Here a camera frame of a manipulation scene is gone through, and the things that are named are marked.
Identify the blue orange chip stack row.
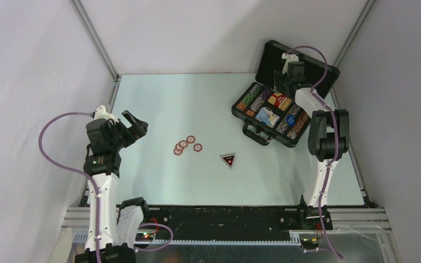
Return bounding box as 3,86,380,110
276,104,300,134

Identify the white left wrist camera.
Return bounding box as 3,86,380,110
93,105,116,121

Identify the green chip stack row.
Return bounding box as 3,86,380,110
236,84,262,111

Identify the purple chip stack row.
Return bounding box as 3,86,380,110
246,89,272,116

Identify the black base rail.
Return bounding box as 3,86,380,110
144,205,333,243

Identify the red Texas Hold'em card deck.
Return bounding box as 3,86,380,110
268,93,292,111

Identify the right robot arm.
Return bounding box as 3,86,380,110
277,61,349,230

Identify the blue card deck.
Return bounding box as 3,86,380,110
255,107,280,128

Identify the black poker set case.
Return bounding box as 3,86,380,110
231,40,340,148

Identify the black triangular all-in button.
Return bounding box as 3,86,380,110
220,153,236,169

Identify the blue round dealer button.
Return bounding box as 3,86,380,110
285,114,296,127

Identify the dark orange chip stack row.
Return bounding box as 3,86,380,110
287,111,310,140

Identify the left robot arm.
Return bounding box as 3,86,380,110
75,105,151,262

